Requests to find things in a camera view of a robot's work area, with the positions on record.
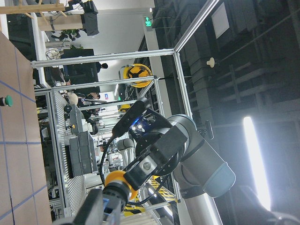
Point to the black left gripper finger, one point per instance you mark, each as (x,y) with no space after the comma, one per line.
(92,210)

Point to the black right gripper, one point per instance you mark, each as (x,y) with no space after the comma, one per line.
(165,142)

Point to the yellow push button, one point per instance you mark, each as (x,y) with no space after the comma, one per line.
(118,191)

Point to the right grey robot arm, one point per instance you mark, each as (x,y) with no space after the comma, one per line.
(202,174)

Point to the green push button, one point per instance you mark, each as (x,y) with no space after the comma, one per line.
(6,101)

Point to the green exit sign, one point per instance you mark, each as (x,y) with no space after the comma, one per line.
(148,22)

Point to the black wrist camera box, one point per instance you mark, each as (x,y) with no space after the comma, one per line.
(130,117)

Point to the yellow hose reel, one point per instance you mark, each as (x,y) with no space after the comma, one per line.
(135,71)

